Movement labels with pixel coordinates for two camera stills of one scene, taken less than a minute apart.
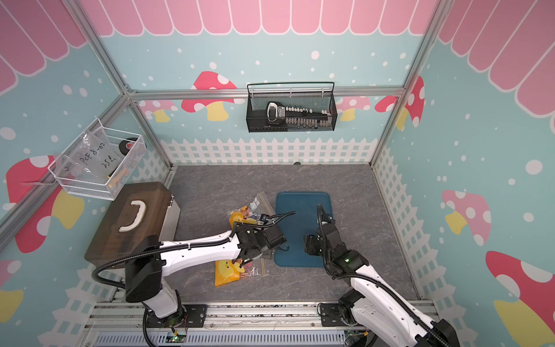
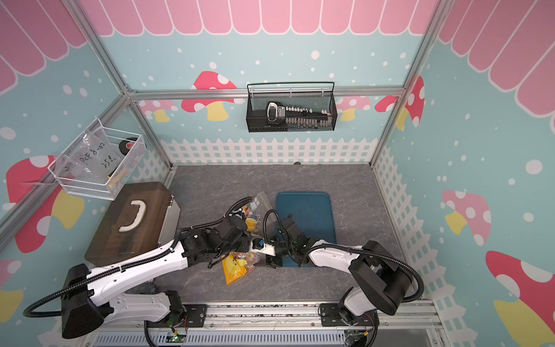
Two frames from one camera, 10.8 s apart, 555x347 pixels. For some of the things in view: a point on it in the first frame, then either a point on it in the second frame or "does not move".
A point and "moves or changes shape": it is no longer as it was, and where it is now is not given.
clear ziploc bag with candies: (258, 211) does not move
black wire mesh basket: (290, 112) does not move
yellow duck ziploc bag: (227, 272) moves or changes shape
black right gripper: (310, 243) → (271, 262)
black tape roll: (126, 145) does not move
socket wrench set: (298, 116) does not move
